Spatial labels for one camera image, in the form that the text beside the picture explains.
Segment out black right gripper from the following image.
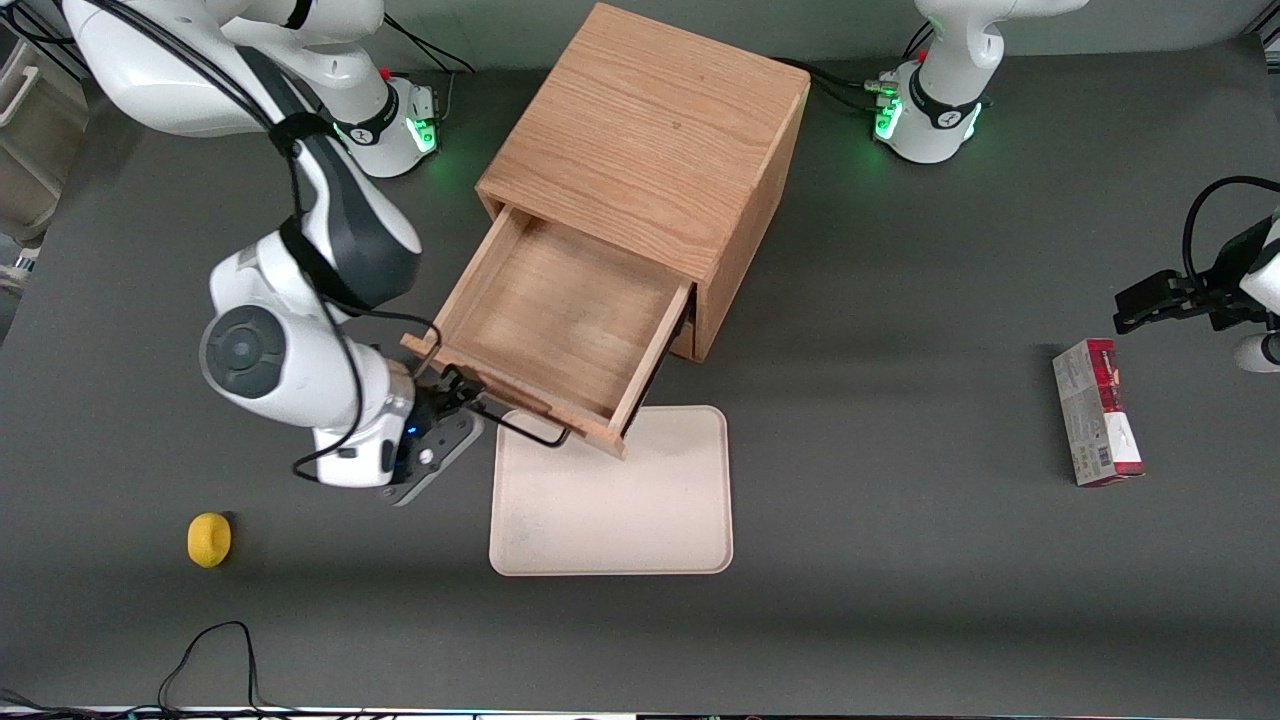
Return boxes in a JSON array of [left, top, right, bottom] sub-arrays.
[[400, 364, 493, 463]]

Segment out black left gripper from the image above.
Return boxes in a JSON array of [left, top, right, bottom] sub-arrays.
[[1112, 215, 1277, 336]]

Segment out black wire drawer handle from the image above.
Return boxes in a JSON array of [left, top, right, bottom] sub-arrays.
[[440, 366, 573, 450]]

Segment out wooden drawer with worn bottom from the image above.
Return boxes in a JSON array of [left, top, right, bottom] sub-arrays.
[[401, 204, 697, 460]]

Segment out wooden drawer cabinet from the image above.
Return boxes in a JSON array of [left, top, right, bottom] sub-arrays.
[[475, 2, 813, 364]]

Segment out red and white carton box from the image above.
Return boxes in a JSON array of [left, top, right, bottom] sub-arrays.
[[1051, 338, 1146, 489]]

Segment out beige plastic tray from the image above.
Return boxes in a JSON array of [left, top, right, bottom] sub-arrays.
[[488, 405, 735, 578]]

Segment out yellow lemon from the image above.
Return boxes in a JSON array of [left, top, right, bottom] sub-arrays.
[[187, 512, 233, 570]]

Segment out beige storage bin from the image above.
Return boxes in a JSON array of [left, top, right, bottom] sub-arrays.
[[0, 38, 91, 243]]

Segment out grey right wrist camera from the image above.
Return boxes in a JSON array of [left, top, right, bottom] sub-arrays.
[[377, 411, 485, 509]]

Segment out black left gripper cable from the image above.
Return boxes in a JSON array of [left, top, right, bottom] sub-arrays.
[[1182, 176, 1280, 291]]

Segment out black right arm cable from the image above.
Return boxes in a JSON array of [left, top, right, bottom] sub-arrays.
[[95, 0, 443, 483]]

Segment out black right arm base cables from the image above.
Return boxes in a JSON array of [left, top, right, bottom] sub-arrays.
[[380, 14, 479, 129]]

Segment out black arm base cables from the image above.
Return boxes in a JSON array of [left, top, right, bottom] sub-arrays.
[[380, 14, 479, 129], [772, 18, 936, 113]]

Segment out black cable on table edge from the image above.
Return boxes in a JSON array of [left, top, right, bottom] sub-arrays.
[[0, 620, 366, 717]]

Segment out black left arm base cables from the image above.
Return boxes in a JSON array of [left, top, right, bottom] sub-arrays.
[[772, 18, 936, 113]]

